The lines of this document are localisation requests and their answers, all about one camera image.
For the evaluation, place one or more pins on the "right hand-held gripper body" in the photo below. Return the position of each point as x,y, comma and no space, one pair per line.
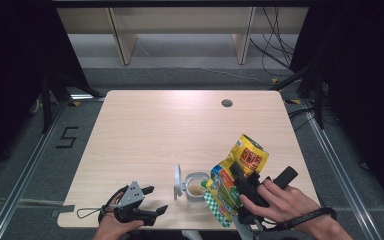
286,176

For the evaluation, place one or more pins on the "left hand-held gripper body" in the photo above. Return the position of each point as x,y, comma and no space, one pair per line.
131,195

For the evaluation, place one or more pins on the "yellow spout pouch green cap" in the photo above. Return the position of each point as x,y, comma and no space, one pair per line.
250,155

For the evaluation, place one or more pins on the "clear jar with white lid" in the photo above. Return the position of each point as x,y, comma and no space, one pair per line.
196,191

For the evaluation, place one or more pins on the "person's right hand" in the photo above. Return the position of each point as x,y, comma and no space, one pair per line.
283,205

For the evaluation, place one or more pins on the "person's left hand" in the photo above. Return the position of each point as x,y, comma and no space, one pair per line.
113,231

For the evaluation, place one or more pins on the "white object under table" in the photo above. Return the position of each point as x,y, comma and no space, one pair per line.
191,235

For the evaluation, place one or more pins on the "black metal stand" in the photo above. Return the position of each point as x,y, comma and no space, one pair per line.
46,106
319,100

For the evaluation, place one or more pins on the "dark curtain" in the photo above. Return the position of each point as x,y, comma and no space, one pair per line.
10,66
363,83

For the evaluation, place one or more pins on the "beige wooden shelf unit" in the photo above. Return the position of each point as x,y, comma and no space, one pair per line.
123,40

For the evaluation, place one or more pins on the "long aluminium floor rail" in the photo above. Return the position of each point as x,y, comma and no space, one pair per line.
20,186
340,173

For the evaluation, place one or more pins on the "short aluminium floor rail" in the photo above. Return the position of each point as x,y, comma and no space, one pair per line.
83,97

